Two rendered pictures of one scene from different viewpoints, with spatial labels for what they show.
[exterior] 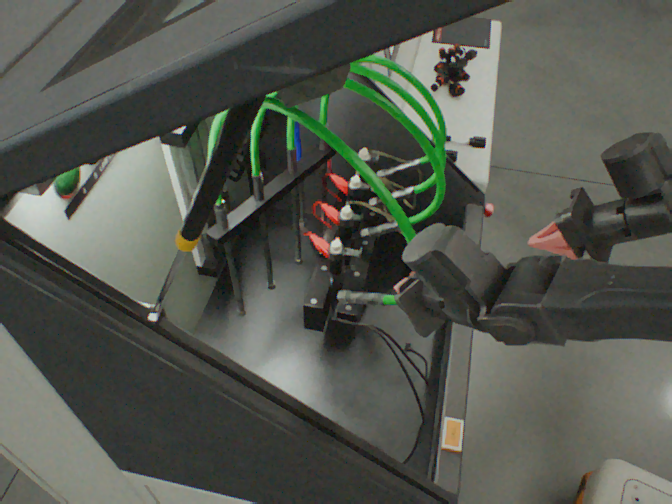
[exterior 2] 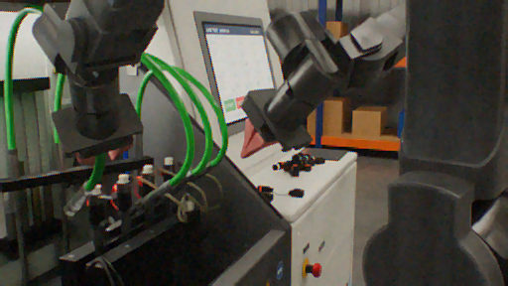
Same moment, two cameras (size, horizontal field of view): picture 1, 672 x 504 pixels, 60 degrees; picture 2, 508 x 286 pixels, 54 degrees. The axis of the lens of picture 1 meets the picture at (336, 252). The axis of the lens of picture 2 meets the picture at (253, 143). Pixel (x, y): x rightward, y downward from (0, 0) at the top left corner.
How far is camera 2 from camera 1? 0.68 m
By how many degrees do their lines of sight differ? 40
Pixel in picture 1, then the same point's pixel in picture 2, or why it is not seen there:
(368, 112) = (182, 135)
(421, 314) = (69, 131)
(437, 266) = (48, 25)
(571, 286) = not seen: outside the picture
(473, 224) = (268, 239)
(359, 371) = not seen: outside the picture
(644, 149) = (289, 15)
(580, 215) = (263, 98)
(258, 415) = not seen: outside the picture
